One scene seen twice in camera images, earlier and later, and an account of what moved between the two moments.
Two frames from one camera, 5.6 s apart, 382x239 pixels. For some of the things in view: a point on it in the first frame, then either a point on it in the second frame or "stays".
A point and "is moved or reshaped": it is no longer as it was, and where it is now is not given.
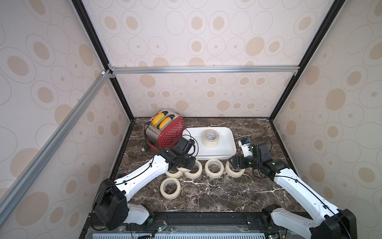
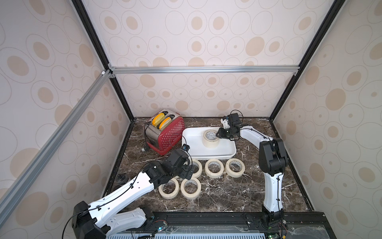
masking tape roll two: x=210 y=138 stays
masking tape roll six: x=172 y=175 is moved or reshaped
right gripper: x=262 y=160 -> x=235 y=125
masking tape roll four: x=234 y=174 stays
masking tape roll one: x=167 y=196 stays
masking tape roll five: x=195 y=175 stays
